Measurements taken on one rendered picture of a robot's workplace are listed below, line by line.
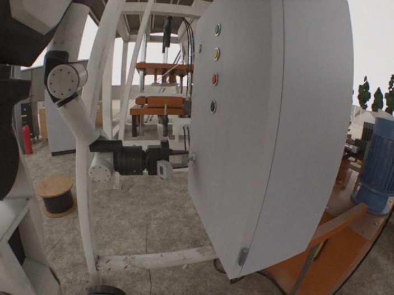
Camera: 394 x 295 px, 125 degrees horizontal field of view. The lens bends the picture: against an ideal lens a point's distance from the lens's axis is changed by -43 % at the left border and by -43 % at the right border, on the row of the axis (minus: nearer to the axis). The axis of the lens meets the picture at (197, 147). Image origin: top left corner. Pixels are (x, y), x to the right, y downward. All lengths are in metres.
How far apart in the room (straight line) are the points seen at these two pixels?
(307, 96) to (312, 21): 0.12
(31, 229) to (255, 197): 0.39
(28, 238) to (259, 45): 0.51
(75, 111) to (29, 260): 0.37
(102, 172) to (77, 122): 0.15
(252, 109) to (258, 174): 0.09
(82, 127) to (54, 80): 0.14
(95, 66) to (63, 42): 0.22
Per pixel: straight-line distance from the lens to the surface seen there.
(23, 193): 0.38
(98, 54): 0.66
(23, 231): 0.41
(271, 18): 0.25
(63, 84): 0.44
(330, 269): 0.93
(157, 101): 3.52
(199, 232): 1.45
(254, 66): 0.26
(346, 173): 1.20
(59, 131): 3.42
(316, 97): 0.30
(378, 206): 1.01
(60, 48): 0.47
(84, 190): 0.73
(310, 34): 0.30
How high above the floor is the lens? 0.99
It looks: 16 degrees down
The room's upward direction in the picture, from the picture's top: 3 degrees clockwise
